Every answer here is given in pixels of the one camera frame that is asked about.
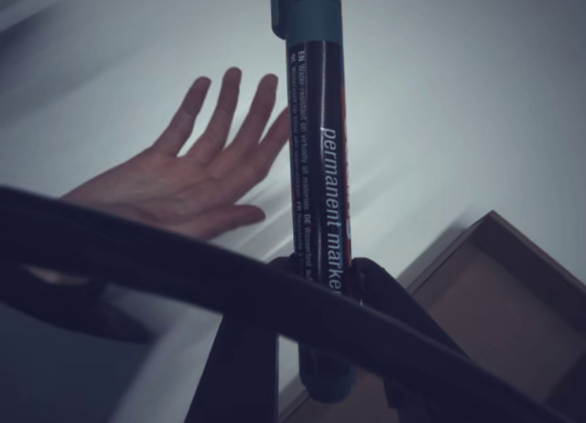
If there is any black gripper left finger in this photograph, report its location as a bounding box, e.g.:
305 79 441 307
182 312 280 423

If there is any thick black camera cable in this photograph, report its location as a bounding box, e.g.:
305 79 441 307
0 184 578 423

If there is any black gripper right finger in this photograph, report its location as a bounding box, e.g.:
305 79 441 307
350 256 431 328

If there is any person's right hand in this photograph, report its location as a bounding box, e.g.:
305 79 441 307
59 67 294 239

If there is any green capped permanent marker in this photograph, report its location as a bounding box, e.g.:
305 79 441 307
269 0 356 404

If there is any open brown cardboard box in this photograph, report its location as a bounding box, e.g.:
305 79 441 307
277 210 586 423

